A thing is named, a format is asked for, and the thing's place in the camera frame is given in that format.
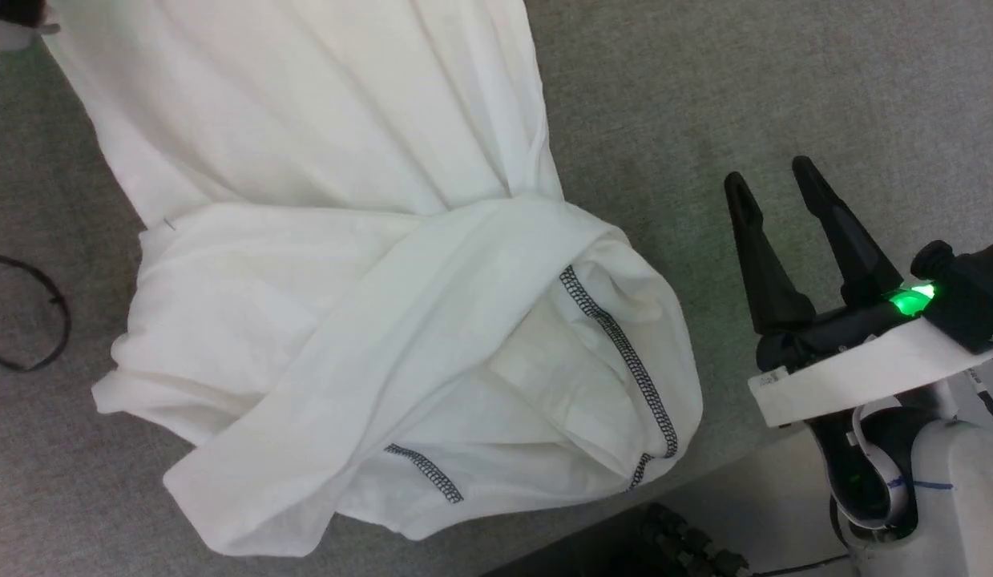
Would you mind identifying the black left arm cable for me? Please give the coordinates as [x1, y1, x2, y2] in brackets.
[0, 252, 73, 373]

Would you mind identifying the white garment with grey stitching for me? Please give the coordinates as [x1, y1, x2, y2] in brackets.
[43, 0, 704, 558]

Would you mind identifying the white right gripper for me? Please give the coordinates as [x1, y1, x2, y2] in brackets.
[723, 155, 993, 428]

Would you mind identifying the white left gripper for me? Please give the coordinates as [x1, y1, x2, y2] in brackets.
[0, 0, 62, 54]

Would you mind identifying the black ribbed cable conduit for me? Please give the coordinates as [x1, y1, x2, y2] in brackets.
[639, 503, 753, 577]

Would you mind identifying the thin black floor cable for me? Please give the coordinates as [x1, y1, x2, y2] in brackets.
[749, 553, 854, 577]

